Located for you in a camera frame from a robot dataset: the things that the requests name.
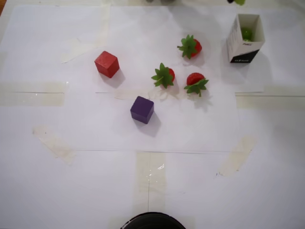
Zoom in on red plastic strawberry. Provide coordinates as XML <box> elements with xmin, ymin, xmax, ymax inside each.
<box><xmin>183</xmin><ymin>72</ymin><xmax>210</xmax><ymax>97</ymax></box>
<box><xmin>177</xmin><ymin>34</ymin><xmax>203</xmax><ymax>60</ymax></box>
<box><xmin>151</xmin><ymin>62</ymin><xmax>175</xmax><ymax>89</ymax></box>

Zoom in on white and black cardboard box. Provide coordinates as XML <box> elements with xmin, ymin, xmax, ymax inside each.
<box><xmin>226</xmin><ymin>13</ymin><xmax>265</xmax><ymax>64</ymax></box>

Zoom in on beige masking tape strip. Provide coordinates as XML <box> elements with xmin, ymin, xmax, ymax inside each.
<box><xmin>0</xmin><ymin>82</ymin><xmax>67</xmax><ymax>107</ymax></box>
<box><xmin>135</xmin><ymin>151</ymin><xmax>167</xmax><ymax>194</ymax></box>
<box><xmin>31</xmin><ymin>124</ymin><xmax>77</xmax><ymax>166</ymax></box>
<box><xmin>235</xmin><ymin>85</ymin><xmax>305</xmax><ymax>111</ymax></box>

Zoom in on red wooden cube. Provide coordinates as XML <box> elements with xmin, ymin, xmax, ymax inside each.
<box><xmin>94</xmin><ymin>51</ymin><xmax>120</xmax><ymax>78</ymax></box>

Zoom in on purple wooden cube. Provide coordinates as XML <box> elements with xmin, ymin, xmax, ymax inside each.
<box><xmin>130</xmin><ymin>96</ymin><xmax>155</xmax><ymax>125</ymax></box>

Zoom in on beige tape strip with pen marks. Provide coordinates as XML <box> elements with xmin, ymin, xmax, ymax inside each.
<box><xmin>217</xmin><ymin>135</ymin><xmax>258</xmax><ymax>177</ymax></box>

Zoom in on black round ribbed object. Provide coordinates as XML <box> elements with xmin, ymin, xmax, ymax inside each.
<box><xmin>120</xmin><ymin>211</ymin><xmax>186</xmax><ymax>229</ymax></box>

